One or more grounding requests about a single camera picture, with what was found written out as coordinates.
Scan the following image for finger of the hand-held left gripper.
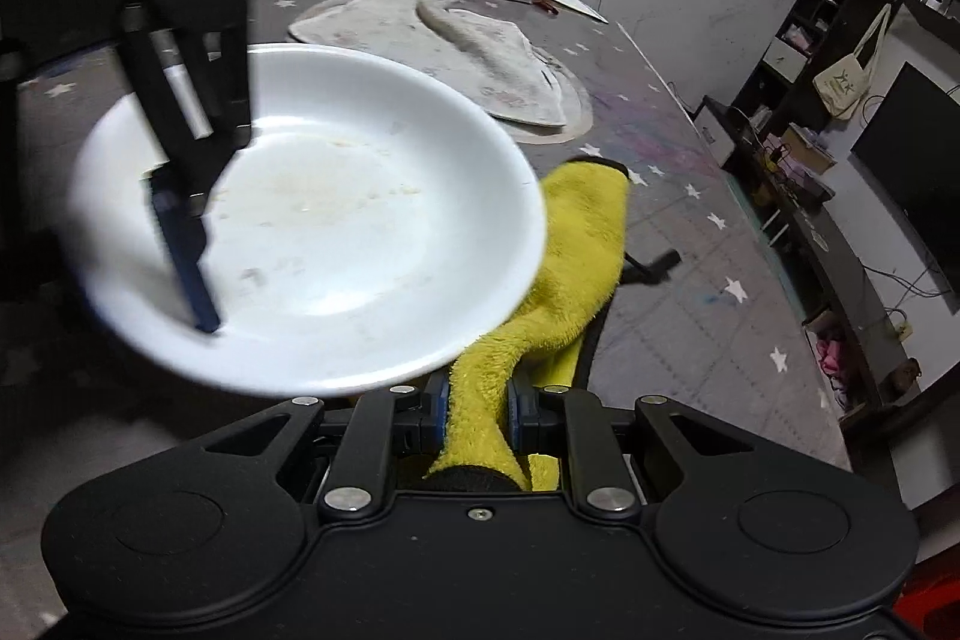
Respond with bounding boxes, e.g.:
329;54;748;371
120;2;256;335

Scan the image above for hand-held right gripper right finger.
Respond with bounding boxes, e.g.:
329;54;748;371
506;377;758;515

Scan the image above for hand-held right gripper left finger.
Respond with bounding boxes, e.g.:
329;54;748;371
180;376;451;522

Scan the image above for yellow cleaning cloth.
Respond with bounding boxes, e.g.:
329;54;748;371
424;158;632;495

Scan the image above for white bowl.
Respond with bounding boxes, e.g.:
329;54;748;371
58;42;548;397

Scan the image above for grey star-print mattress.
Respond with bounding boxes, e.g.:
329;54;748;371
0;0;852;640

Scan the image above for white towel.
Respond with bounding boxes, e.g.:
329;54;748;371
287;0;569;127

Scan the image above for round beige mat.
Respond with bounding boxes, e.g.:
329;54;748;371
487;47;595;142

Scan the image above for white drawer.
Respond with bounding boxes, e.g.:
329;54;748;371
703;106;741;167

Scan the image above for dark low television cabinet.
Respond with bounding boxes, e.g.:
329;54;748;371
694;95;925;435

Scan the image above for white paper sheet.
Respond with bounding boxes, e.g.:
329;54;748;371
534;0;610;24

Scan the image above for black television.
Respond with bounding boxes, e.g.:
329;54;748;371
851;61;960;298

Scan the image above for cream tote bag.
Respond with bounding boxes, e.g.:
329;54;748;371
814;2;893;121

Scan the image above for dark tall shelf unit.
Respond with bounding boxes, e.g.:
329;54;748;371
731;0;960;142

